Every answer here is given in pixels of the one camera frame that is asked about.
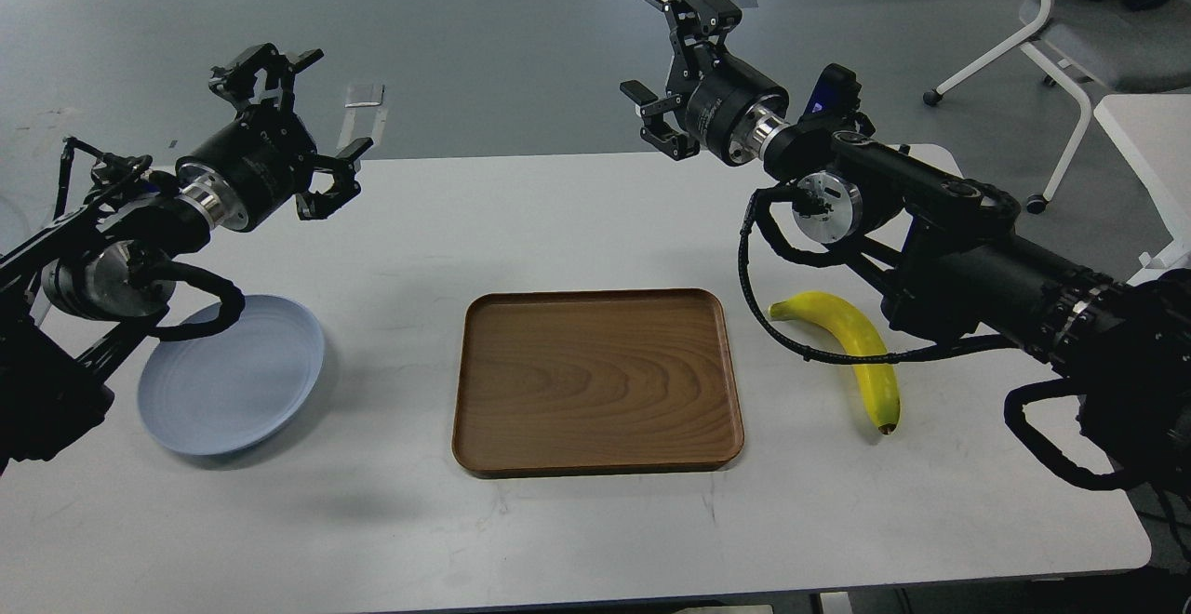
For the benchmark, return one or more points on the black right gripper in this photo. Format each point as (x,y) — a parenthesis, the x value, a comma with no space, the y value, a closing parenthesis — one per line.
(716,114)

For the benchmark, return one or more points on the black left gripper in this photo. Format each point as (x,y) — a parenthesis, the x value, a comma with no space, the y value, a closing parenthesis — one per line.
(257,156)

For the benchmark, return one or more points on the light blue plate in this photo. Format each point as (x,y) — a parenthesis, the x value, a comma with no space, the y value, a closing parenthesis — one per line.
(214,396)

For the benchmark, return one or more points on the yellow banana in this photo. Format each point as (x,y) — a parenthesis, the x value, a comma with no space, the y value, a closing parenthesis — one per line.
(877,383)

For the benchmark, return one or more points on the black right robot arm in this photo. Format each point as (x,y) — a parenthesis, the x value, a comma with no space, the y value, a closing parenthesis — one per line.
(943,252)

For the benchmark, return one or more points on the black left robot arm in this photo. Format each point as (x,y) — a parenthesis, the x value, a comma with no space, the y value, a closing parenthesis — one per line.
(80,295)

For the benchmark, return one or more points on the brown wooden tray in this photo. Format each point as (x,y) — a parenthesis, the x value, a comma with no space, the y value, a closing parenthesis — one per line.
(596,382)

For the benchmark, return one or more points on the white office chair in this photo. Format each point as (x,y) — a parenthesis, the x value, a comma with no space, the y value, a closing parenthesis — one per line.
(1076,41)

